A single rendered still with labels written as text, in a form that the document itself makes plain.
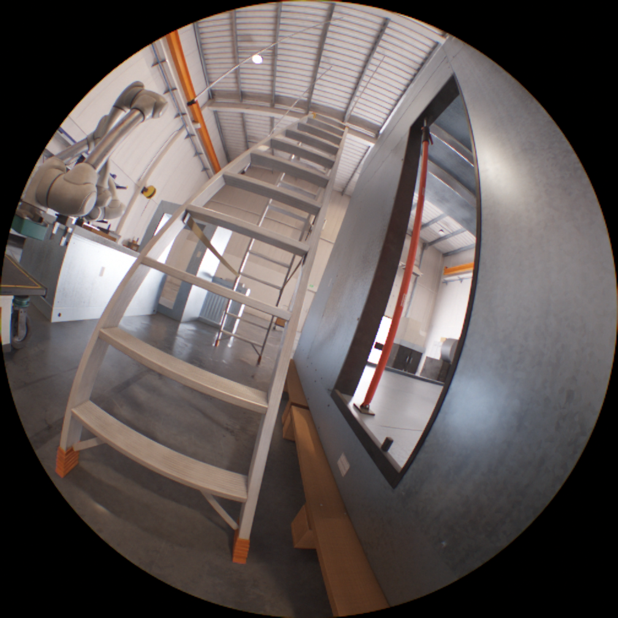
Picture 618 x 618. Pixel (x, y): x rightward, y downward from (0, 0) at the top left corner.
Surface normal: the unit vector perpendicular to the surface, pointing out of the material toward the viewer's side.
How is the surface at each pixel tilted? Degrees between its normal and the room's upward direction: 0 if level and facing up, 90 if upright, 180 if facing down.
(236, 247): 90
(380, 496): 90
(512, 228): 90
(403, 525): 90
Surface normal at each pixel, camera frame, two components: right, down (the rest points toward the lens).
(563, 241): -0.93, -0.35
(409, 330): 0.14, -0.01
